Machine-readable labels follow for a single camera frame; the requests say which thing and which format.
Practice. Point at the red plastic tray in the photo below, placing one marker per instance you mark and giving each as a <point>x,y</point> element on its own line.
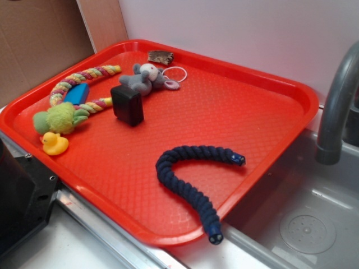
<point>112,165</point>

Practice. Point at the black rectangular box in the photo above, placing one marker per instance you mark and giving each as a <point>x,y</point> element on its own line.
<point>127,105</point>

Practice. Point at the grey plush mouse toy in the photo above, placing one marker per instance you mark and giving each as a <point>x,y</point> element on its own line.
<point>147,77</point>

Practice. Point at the brown bark piece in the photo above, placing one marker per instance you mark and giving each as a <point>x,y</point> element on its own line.
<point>160,56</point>

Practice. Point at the blue plastic block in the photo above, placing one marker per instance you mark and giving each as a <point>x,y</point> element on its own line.
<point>78,94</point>

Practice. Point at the green plush toy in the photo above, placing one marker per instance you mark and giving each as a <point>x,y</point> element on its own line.
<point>62,119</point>

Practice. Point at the yellow rubber duck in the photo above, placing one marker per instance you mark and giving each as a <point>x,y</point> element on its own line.
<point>54,144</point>

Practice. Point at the grey plastic sink basin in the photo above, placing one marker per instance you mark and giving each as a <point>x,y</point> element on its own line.
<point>301,214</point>

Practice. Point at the grey faucet spout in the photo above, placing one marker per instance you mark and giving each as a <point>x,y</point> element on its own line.
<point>339,120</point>

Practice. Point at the brown cardboard panel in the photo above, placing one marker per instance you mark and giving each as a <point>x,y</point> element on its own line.
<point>39,39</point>

